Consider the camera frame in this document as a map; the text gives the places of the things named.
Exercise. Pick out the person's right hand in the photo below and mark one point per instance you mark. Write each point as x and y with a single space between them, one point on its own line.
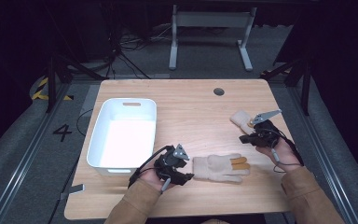
286 155

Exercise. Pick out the white metal desk frame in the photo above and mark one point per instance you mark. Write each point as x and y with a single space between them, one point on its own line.
211 19

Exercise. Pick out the beige glove with orange fingers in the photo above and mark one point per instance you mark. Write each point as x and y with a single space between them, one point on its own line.
240 119
214 168

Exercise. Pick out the person's left hand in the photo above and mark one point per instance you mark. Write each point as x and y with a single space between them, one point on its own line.
150 178

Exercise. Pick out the aluminium floor rail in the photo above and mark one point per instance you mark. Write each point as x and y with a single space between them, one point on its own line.
323 155
28 152

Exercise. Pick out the grey metal table bracket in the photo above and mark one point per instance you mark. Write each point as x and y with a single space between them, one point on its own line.
74 189

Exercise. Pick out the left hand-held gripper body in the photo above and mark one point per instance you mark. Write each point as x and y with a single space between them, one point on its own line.
169 161

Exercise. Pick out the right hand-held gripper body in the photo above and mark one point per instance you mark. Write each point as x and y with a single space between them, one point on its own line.
265 135

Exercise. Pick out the white plastic bin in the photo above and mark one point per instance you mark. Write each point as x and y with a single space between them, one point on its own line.
127 140

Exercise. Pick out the black tripod stand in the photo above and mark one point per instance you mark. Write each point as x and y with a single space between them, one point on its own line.
52 81
306 87

